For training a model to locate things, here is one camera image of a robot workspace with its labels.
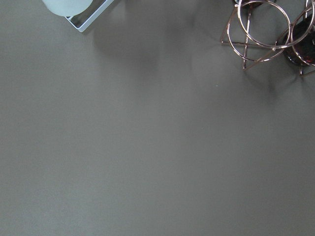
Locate copper wire bottle rack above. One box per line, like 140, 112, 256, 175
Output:
220, 0, 315, 77

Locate tea bottle on tray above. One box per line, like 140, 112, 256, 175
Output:
42, 0, 93, 17

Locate white rectangular serving tray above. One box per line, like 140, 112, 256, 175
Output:
65, 0, 114, 32

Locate tea bottle in rack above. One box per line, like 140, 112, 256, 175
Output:
283, 14, 315, 66

